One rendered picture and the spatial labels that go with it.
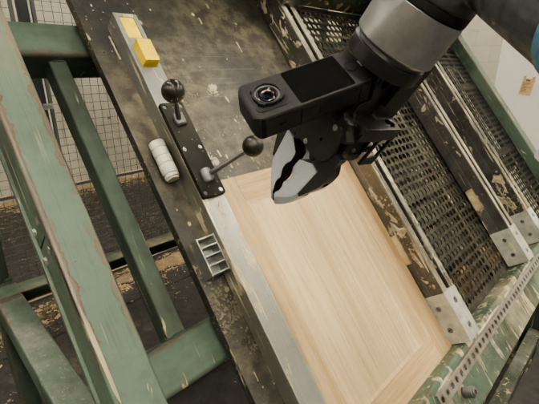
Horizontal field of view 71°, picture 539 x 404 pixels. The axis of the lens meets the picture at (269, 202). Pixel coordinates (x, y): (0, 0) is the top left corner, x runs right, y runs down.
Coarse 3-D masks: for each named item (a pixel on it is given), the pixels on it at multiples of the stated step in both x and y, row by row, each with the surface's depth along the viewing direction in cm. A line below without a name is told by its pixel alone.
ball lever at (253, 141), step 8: (248, 136) 65; (256, 136) 65; (248, 144) 64; (256, 144) 64; (240, 152) 66; (248, 152) 65; (256, 152) 65; (232, 160) 67; (208, 168) 69; (216, 168) 68; (208, 176) 68
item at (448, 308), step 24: (264, 0) 109; (288, 0) 105; (288, 24) 105; (288, 48) 107; (312, 48) 106; (360, 168) 100; (384, 168) 100; (384, 192) 97; (384, 216) 98; (408, 216) 98; (408, 240) 95; (432, 264) 96; (432, 288) 94; (432, 312) 95; (456, 312) 91; (456, 336) 92
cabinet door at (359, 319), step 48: (240, 192) 76; (336, 192) 94; (288, 240) 78; (336, 240) 86; (384, 240) 96; (288, 288) 73; (336, 288) 80; (384, 288) 89; (336, 336) 75; (384, 336) 82; (432, 336) 91; (336, 384) 70; (384, 384) 76
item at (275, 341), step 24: (120, 24) 74; (120, 48) 75; (144, 72) 73; (144, 96) 73; (168, 144) 71; (192, 192) 69; (216, 216) 68; (240, 240) 69; (240, 264) 67; (240, 288) 66; (264, 288) 67; (264, 312) 65; (264, 336) 64; (288, 336) 66; (288, 360) 64; (288, 384) 63; (312, 384) 65
